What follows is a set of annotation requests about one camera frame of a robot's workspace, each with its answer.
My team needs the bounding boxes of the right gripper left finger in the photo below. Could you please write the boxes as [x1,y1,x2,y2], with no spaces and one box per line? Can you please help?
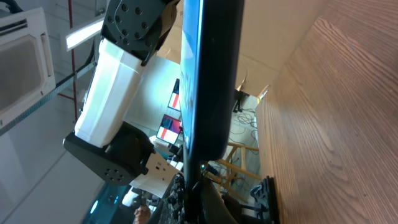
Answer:
[147,173,186,224]

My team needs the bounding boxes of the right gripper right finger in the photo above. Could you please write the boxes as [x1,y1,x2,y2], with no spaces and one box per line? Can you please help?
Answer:
[192,178,237,224]

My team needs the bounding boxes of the smartphone with blue screen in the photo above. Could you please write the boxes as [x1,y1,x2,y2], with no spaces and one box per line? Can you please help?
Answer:
[180,0,244,161]

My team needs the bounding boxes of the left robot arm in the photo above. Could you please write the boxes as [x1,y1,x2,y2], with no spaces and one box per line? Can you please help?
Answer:
[63,0,177,197]

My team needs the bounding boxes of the wooden stool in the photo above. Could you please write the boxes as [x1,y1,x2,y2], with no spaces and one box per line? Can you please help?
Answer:
[202,142,261,203]

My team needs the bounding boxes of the computer monitors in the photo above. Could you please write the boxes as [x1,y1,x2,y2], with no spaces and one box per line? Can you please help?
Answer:
[156,79,182,144]

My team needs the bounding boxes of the ceiling light panel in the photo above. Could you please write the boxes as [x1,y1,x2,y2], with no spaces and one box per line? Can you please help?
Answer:
[62,15,104,52]

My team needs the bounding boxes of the ceiling air conditioner unit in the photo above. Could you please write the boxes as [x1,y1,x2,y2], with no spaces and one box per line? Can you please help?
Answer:
[1,7,55,128]

